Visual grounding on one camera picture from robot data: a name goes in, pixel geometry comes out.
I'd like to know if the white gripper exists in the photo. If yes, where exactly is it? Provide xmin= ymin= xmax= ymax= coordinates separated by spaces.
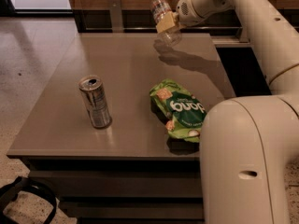
xmin=156 ymin=0 xmax=232 ymax=33

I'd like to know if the green snack bag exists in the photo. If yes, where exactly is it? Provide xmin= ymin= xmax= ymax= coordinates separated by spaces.
xmin=149 ymin=79 xmax=206 ymax=143

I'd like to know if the black bag strap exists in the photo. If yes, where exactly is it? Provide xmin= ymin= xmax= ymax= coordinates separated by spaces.
xmin=0 ymin=175 xmax=58 ymax=224

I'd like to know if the silver drink can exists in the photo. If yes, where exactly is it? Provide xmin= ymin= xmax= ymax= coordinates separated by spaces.
xmin=78 ymin=75 xmax=112 ymax=129

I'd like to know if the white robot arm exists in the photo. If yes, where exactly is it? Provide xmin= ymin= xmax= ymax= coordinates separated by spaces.
xmin=157 ymin=0 xmax=299 ymax=224

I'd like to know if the grey drawer cabinet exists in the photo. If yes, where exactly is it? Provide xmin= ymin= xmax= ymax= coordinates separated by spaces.
xmin=8 ymin=34 xmax=234 ymax=224

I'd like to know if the left metal bracket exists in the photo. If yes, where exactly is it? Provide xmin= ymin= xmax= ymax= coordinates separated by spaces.
xmin=108 ymin=0 xmax=124 ymax=33

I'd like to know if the wooden wall counter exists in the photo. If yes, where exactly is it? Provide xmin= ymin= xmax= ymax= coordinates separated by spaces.
xmin=69 ymin=0 xmax=299 ymax=45

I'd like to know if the clear plastic water bottle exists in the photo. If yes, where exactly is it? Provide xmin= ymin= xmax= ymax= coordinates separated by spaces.
xmin=150 ymin=0 xmax=181 ymax=47

